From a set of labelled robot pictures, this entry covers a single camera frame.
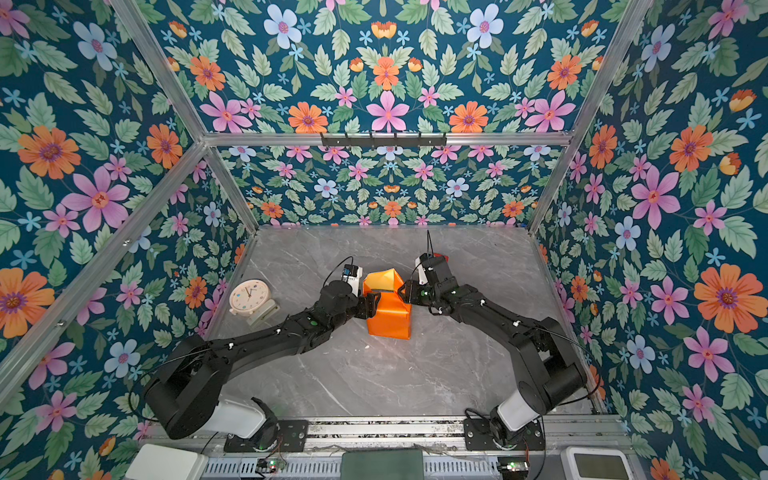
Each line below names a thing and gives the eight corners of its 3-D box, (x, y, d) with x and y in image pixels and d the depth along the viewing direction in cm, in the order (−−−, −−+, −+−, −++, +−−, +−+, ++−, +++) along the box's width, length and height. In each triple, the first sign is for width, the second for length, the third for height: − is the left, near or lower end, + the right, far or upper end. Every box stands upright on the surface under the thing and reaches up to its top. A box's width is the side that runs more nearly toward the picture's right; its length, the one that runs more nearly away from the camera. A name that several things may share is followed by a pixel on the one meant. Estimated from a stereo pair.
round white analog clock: (223, 308, 100) (216, 301, 96) (252, 280, 107) (247, 273, 104) (259, 330, 94) (254, 324, 91) (288, 299, 102) (284, 292, 98)
